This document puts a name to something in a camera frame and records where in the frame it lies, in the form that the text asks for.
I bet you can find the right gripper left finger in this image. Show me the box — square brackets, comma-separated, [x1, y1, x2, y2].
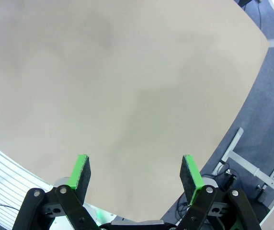
[13, 154, 99, 230]

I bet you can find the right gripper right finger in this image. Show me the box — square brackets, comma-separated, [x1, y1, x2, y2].
[179, 154, 262, 230]

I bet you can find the black power adapter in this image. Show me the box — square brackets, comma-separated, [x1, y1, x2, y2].
[256, 184, 269, 202]

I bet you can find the white slatted panel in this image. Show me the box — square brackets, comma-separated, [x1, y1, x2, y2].
[0, 138, 53, 230]

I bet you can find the grey table leg frame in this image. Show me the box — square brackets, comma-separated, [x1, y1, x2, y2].
[212, 126, 274, 200]

